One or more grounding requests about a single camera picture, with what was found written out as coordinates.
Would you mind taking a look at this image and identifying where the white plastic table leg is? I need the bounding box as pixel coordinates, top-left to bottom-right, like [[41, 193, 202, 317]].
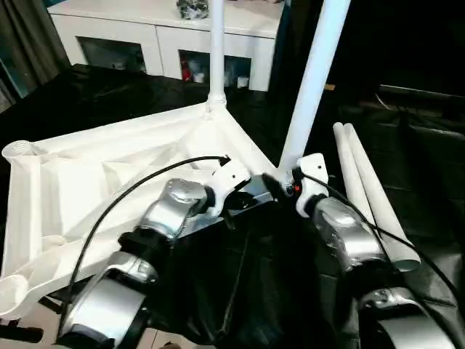
[[206, 0, 229, 114], [342, 123, 422, 273], [277, 0, 352, 187], [332, 122, 378, 227]]

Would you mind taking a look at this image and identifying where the white plastic table top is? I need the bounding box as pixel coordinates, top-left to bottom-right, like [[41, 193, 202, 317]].
[[0, 99, 281, 320]]

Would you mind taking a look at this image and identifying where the black plastic mat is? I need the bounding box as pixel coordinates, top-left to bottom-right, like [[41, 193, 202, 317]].
[[0, 63, 465, 349]]

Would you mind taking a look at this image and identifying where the blue upright panel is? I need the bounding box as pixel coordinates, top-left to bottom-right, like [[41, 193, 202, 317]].
[[270, 0, 292, 92]]

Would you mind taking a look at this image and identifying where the black case with yellow label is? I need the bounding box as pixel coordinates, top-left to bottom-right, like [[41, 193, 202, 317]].
[[292, 0, 379, 106]]

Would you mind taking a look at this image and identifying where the black long bar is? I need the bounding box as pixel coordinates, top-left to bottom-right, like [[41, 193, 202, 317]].
[[379, 83, 465, 103]]

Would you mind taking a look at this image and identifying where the dark crumpled bag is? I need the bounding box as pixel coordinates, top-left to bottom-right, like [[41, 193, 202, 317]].
[[175, 0, 211, 22]]

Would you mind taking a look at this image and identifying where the white cabinet with glass doors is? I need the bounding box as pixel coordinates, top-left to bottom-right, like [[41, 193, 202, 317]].
[[48, 0, 285, 92]]

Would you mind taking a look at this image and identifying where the black metal stand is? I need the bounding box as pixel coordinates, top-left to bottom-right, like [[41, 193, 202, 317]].
[[0, 297, 45, 345]]

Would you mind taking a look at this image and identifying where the grey curtain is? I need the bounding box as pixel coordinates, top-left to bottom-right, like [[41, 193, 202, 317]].
[[0, 0, 73, 100]]

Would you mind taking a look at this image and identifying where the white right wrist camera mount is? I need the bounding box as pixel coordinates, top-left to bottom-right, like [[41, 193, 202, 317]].
[[293, 153, 331, 218]]

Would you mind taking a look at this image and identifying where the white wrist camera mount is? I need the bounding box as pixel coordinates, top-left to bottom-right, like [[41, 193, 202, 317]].
[[209, 157, 252, 216], [293, 153, 331, 218]]

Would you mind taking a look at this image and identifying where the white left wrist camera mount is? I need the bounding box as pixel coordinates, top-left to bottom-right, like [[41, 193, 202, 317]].
[[209, 157, 252, 216]]

